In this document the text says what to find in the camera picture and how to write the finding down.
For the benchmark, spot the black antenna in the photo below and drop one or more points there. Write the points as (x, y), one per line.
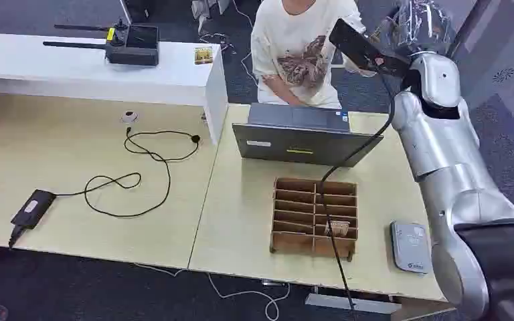
(79, 27)
(71, 44)

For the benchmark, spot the grey flat card reader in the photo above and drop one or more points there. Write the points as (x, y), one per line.
(411, 248)

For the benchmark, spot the clear plastic wrap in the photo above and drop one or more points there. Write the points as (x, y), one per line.
(399, 31)

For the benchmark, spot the black radio device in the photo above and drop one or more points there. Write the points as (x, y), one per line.
(135, 51)

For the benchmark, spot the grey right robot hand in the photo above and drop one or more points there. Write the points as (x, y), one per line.
(416, 26)

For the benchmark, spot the black power adapter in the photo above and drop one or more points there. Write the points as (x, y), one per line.
(33, 208)

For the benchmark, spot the grey metal desk foot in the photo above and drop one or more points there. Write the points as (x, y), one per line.
(350, 304)

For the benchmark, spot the round white desk grommet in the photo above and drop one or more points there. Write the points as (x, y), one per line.
(129, 116)

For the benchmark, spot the wooden divided card box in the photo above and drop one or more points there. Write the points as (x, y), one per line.
(292, 243)

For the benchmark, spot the grey laptop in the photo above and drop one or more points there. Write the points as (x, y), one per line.
(301, 141)

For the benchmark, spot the white raised counter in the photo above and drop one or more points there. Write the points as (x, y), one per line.
(62, 71)

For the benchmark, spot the yellow forest print card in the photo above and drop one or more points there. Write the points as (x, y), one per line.
(203, 56)
(337, 228)

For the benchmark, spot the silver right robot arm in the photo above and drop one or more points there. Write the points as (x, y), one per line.
(443, 146)

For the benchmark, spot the black flat device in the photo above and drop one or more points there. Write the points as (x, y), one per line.
(359, 46)

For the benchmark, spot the person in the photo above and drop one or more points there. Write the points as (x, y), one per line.
(301, 26)

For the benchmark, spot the white floor object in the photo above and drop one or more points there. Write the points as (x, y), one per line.
(203, 11)

